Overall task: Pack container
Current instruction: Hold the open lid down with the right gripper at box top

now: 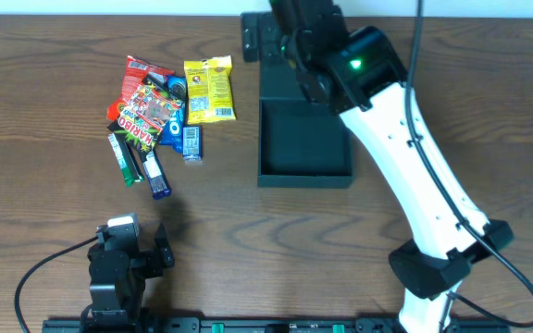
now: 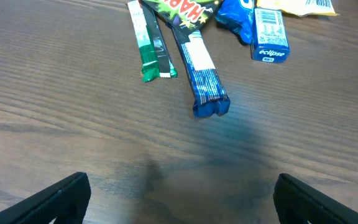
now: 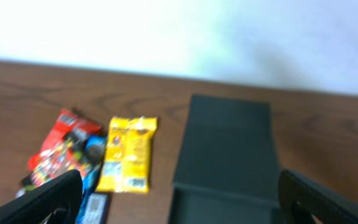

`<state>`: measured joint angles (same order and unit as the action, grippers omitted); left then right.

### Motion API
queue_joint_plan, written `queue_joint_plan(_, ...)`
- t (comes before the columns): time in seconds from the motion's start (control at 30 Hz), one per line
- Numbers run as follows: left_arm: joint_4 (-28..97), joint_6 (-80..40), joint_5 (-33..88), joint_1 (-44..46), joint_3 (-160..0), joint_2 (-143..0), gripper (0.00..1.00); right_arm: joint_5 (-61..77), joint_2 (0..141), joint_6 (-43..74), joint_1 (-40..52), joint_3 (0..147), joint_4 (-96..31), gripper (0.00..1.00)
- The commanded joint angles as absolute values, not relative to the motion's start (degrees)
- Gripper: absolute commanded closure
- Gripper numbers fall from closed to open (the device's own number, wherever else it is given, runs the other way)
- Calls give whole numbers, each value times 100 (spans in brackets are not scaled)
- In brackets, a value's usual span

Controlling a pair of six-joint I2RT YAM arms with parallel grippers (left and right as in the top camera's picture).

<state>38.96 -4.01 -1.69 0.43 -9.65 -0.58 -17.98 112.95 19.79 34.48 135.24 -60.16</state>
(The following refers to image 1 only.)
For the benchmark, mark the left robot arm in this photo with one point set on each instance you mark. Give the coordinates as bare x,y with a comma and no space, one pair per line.
118,270

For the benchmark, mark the dark blue bar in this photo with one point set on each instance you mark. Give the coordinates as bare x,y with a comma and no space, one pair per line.
156,177

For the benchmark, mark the black box container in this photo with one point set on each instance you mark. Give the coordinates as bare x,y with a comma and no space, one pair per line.
301,145

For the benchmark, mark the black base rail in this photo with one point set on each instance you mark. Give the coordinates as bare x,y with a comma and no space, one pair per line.
196,325

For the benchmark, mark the blue Oreo pack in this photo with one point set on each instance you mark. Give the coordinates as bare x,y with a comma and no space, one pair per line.
172,134

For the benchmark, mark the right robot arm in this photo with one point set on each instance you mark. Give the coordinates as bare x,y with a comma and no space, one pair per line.
359,76

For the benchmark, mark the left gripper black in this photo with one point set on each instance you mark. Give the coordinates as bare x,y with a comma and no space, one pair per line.
156,255

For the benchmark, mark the red snack bag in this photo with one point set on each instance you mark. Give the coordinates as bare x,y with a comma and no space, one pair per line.
136,70

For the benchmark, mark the yellow snack bag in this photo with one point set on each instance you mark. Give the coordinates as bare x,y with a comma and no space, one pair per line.
209,92

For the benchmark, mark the small blue gum pack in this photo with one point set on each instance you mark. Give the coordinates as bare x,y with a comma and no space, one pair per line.
192,143

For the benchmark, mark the green wrapped bar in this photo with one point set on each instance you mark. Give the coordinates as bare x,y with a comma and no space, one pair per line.
129,169

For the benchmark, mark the Haribo candy bag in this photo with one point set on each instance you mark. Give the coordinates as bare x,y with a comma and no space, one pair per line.
141,121

